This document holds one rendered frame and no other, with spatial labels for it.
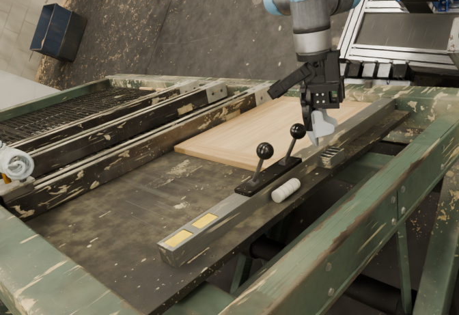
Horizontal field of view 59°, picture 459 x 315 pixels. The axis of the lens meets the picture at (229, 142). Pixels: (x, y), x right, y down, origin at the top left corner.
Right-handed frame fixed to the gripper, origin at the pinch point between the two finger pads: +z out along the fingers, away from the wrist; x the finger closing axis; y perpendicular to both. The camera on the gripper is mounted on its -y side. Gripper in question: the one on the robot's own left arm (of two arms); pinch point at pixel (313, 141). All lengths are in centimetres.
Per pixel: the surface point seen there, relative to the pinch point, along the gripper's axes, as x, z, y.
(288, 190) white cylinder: -5.8, 10.0, -5.2
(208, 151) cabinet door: 15.5, 10.1, -36.9
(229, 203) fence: -16.3, 8.0, -15.1
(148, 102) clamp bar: 60, 7, -89
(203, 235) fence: -26.7, 9.0, -16.4
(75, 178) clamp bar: -12, 7, -64
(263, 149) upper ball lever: -11.8, -3.1, -7.2
